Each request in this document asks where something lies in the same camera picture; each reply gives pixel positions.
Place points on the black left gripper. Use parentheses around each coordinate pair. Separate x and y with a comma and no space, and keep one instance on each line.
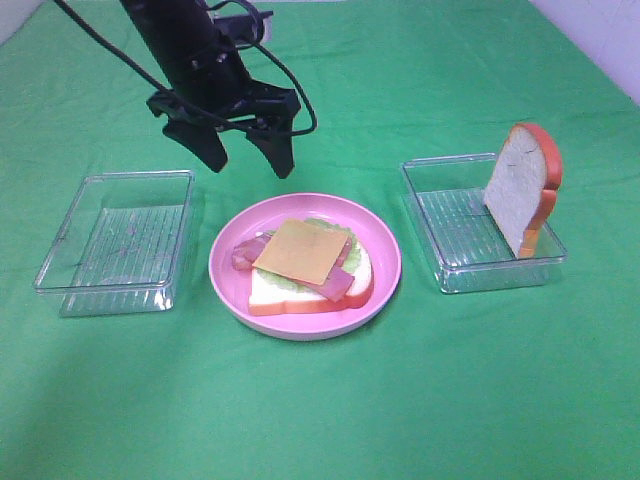
(211,90)

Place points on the red bacon strip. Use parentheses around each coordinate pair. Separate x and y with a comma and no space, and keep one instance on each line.
(245,253)
(335,286)

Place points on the yellow cheese slice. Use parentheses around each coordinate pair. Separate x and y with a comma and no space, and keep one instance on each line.
(302,251)

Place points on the green lettuce leaf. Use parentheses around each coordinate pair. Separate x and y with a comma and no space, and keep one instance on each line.
(313,257)

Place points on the white bread slice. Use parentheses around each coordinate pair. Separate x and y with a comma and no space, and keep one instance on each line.
(523,188)
(272,294)

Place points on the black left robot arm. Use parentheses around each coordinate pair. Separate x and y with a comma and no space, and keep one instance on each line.
(211,89)

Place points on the pink round plate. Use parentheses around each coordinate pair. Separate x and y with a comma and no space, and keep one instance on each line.
(233,287)

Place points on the clear left ingredient tray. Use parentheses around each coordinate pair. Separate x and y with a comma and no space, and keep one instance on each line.
(121,246)

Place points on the clear right bread tray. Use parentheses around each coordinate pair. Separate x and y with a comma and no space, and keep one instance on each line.
(463,247)

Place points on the green tablecloth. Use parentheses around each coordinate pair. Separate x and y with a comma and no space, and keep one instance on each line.
(534,383)

